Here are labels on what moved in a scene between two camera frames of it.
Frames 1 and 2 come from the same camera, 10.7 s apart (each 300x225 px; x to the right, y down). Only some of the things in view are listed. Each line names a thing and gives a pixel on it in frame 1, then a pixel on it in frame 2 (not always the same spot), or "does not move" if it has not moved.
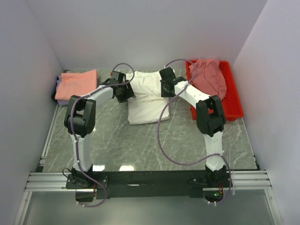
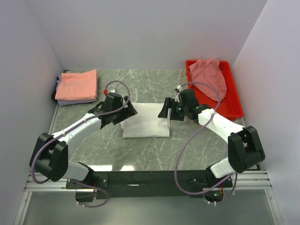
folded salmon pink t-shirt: (76, 83) does not move
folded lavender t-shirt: (61, 102) does not move
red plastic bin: (232, 102) does not move
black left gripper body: (126, 93) → (115, 111)
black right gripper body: (164, 93) → (180, 111)
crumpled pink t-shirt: (209, 78) does not move
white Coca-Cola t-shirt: (146, 105) → (146, 123)
